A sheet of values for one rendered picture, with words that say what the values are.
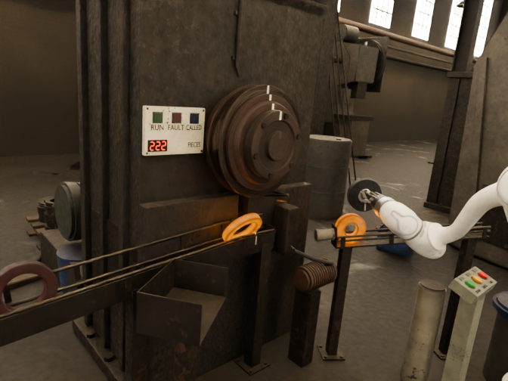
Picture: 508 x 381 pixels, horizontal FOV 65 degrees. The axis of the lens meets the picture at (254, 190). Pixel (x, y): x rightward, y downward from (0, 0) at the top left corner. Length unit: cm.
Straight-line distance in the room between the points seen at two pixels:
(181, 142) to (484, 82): 308
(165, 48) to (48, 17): 612
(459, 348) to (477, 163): 229
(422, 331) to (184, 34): 165
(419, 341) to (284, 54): 147
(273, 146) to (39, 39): 628
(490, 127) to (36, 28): 646
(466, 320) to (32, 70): 688
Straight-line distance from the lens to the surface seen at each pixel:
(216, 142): 155
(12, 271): 136
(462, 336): 209
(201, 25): 165
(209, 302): 143
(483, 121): 410
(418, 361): 219
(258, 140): 154
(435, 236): 160
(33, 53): 752
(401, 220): 151
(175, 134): 157
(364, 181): 184
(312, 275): 193
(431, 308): 205
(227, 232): 165
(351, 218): 199
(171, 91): 157
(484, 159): 408
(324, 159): 436
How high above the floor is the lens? 132
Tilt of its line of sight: 14 degrees down
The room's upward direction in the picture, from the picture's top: 5 degrees clockwise
